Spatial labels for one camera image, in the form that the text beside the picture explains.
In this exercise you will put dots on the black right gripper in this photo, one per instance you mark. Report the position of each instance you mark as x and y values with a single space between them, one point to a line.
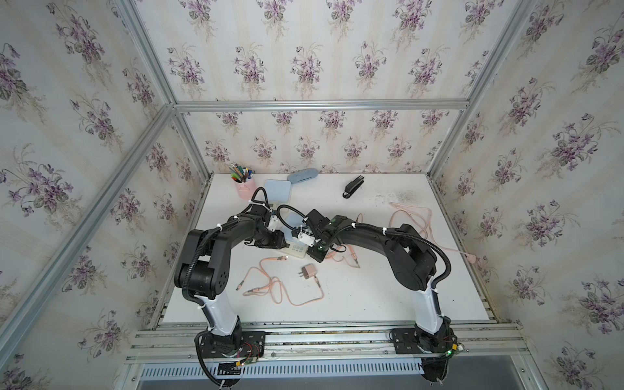
315 256

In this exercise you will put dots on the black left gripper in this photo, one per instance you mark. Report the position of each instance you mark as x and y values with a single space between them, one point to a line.
279 238

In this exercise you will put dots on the pink charger adapter with prongs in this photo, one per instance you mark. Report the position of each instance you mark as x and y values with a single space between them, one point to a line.
308 271

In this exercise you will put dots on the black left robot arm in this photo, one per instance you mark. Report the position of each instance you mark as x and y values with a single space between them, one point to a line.
203 269

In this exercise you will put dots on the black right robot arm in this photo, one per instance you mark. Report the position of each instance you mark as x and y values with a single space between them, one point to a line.
416 263

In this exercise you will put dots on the pink pen holder cup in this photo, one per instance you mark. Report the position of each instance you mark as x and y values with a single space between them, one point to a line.
246 189

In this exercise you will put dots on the blue fabric pencil case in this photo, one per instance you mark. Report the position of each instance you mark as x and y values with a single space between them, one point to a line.
302 175

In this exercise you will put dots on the coloured pens bundle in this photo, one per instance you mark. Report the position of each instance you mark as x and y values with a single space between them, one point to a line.
240 174

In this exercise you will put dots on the black stapler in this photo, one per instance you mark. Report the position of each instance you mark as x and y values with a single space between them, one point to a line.
353 186

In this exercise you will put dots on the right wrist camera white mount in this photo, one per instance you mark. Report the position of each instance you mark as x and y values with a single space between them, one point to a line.
306 238

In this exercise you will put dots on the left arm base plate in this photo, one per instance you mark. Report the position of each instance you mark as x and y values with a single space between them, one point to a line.
239 345

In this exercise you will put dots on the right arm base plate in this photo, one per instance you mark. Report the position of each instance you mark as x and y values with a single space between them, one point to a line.
417 341

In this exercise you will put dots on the aluminium rail frame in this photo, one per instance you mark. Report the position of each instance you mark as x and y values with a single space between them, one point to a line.
290 341

